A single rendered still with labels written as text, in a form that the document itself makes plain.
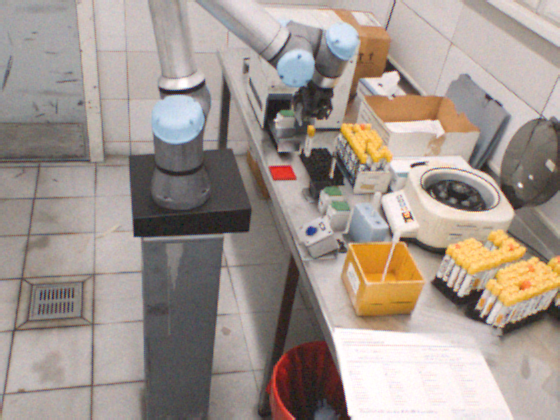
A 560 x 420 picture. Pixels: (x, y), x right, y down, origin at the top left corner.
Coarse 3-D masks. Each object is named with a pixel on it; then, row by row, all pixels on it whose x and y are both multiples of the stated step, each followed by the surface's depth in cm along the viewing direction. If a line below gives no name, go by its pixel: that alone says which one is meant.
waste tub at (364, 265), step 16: (352, 256) 126; (368, 256) 131; (384, 256) 132; (400, 256) 131; (352, 272) 126; (368, 272) 134; (400, 272) 132; (416, 272) 124; (352, 288) 126; (368, 288) 119; (384, 288) 120; (400, 288) 121; (416, 288) 121; (352, 304) 127; (368, 304) 122; (384, 304) 123; (400, 304) 124
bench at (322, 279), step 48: (240, 48) 240; (240, 96) 204; (288, 192) 160; (288, 240) 148; (384, 240) 147; (528, 240) 152; (288, 288) 164; (336, 288) 131; (432, 288) 134; (528, 336) 125; (528, 384) 114
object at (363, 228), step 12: (360, 204) 140; (360, 216) 138; (372, 216) 137; (348, 228) 145; (360, 228) 139; (372, 228) 134; (384, 228) 134; (348, 240) 144; (360, 240) 140; (372, 240) 136
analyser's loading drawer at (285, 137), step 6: (270, 114) 187; (276, 114) 187; (270, 120) 184; (270, 126) 181; (276, 132) 175; (282, 132) 175; (288, 132) 175; (294, 132) 176; (276, 138) 175; (282, 138) 175; (288, 138) 175; (294, 138) 176; (282, 144) 171; (288, 144) 172; (294, 144) 172; (282, 150) 173; (288, 150) 173; (294, 150) 174
